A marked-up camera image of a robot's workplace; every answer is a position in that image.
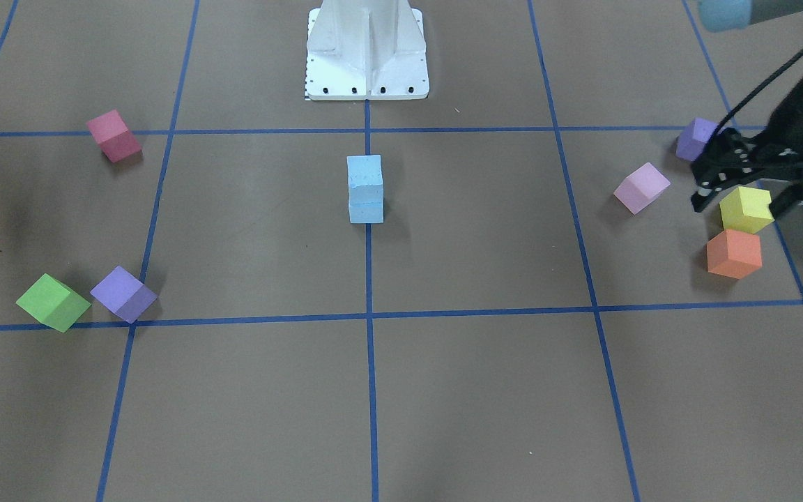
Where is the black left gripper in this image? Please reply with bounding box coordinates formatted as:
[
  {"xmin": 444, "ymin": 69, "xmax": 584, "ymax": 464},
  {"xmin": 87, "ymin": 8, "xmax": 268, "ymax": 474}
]
[{"xmin": 691, "ymin": 77, "xmax": 803, "ymax": 220}]

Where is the light blue block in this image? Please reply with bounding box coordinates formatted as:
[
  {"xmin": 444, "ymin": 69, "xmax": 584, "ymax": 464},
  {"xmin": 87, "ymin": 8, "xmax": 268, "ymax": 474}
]
[
  {"xmin": 346, "ymin": 155, "xmax": 385, "ymax": 204},
  {"xmin": 348, "ymin": 201, "xmax": 385, "ymax": 225}
]

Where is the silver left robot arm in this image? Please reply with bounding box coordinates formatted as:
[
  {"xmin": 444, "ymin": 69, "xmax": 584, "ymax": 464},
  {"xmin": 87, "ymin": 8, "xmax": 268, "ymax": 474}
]
[{"xmin": 690, "ymin": 1, "xmax": 803, "ymax": 218}]

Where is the yellow block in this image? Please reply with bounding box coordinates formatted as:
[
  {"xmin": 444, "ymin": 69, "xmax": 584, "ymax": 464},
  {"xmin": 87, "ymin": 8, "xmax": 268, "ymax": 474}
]
[{"xmin": 719, "ymin": 185, "xmax": 774, "ymax": 234}]

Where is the purple block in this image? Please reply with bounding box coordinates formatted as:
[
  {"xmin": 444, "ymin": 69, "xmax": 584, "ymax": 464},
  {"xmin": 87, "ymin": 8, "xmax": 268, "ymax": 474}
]
[
  {"xmin": 675, "ymin": 117, "xmax": 718, "ymax": 162},
  {"xmin": 91, "ymin": 266, "xmax": 158, "ymax": 324}
]

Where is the orange block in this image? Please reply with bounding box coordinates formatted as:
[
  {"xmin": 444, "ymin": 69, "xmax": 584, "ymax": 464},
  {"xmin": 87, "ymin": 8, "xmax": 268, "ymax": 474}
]
[{"xmin": 705, "ymin": 229, "xmax": 763, "ymax": 280}]

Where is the light pink block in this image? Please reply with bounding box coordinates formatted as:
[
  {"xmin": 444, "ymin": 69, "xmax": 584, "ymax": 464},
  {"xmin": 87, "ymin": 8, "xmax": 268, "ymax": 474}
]
[{"xmin": 613, "ymin": 162, "xmax": 671, "ymax": 214}]

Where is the green block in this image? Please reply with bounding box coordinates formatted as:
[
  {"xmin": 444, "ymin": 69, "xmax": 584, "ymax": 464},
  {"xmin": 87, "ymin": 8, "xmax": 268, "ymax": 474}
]
[{"xmin": 15, "ymin": 273, "xmax": 91, "ymax": 333}]

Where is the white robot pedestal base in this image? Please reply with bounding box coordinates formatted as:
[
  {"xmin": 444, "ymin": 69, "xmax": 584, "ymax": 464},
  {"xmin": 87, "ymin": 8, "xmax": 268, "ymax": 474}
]
[{"xmin": 304, "ymin": 1, "xmax": 430, "ymax": 101}]

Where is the pink block near pedestal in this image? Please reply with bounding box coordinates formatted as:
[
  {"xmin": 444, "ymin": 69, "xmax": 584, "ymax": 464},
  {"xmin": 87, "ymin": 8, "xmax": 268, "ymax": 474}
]
[{"xmin": 86, "ymin": 110, "xmax": 142, "ymax": 163}]

